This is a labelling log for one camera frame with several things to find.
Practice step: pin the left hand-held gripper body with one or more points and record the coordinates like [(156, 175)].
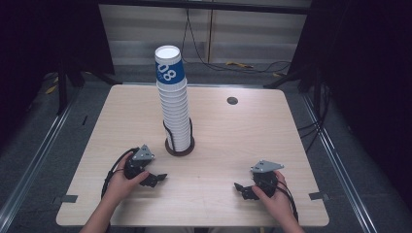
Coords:
[(142, 154)]

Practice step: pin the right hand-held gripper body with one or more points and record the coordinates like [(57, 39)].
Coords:
[(265, 181)]

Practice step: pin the stack of white paper cups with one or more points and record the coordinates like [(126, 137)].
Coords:
[(175, 110)]

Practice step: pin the person's right hand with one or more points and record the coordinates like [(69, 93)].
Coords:
[(280, 204)]

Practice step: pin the person's left hand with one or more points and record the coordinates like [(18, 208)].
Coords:
[(118, 187)]

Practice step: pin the grey tape strip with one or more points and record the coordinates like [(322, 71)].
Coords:
[(69, 198), (318, 195)]

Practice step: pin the round grey table grommet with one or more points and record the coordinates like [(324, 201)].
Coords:
[(232, 100)]

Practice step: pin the black metal stand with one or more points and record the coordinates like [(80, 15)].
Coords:
[(61, 90)]

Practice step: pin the black stand leg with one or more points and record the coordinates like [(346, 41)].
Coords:
[(285, 79)]

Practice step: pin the yellow floor tape scrap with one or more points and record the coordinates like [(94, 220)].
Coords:
[(239, 64), (51, 89)]

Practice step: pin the black curtain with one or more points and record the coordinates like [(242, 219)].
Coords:
[(366, 64), (48, 35)]

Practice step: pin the dark metal crossbar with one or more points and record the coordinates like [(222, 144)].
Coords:
[(207, 6)]

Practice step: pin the metal floor rail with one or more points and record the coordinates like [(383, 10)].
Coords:
[(336, 158), (39, 152)]

